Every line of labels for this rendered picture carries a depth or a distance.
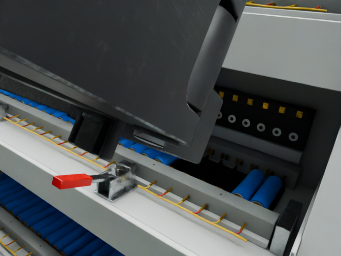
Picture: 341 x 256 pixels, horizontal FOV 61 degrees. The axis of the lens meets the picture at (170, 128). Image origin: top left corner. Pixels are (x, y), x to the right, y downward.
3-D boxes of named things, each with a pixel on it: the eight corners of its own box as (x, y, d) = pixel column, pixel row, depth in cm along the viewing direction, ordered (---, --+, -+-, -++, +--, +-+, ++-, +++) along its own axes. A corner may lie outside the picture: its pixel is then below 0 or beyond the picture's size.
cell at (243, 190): (246, 172, 35) (225, 195, 30) (259, 166, 34) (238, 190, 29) (254, 185, 35) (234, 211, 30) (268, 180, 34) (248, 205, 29)
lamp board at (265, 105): (302, 152, 35) (314, 111, 33) (38, 69, 62) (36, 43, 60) (304, 150, 36) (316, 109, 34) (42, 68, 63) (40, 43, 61)
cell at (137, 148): (165, 147, 42) (135, 162, 37) (155, 142, 43) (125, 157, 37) (166, 135, 41) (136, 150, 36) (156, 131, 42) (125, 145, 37)
